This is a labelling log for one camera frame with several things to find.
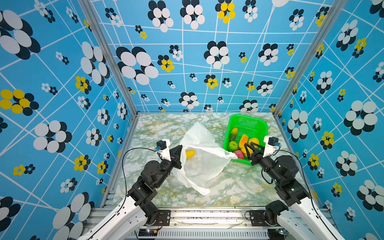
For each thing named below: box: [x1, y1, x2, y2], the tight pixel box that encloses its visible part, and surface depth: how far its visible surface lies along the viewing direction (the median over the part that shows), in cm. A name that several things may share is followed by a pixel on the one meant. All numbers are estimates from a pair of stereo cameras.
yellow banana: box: [185, 149, 196, 159], surface depth 96 cm
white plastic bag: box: [172, 121, 238, 196], surface depth 82 cm
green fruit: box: [229, 141, 239, 150], surface depth 96 cm
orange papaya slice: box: [239, 134, 249, 148], surface depth 101 cm
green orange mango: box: [230, 128, 238, 142], surface depth 104 cm
